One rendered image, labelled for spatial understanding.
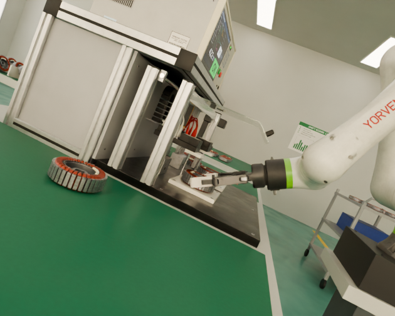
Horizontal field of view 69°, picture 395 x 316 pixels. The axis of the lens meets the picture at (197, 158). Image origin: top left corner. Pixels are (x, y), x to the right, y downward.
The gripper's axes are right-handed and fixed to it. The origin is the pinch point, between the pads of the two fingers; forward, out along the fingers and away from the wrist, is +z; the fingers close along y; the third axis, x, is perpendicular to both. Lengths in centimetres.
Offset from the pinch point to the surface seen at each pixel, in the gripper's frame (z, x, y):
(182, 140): 3.6, 13.2, -3.2
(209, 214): -5.4, -7.0, -19.5
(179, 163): 11.7, 5.6, 20.4
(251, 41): -36, 237, 532
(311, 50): -154, 199, 532
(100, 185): 13.6, 3.8, -36.5
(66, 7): 27, 50, -22
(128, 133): 13.7, 15.3, -20.5
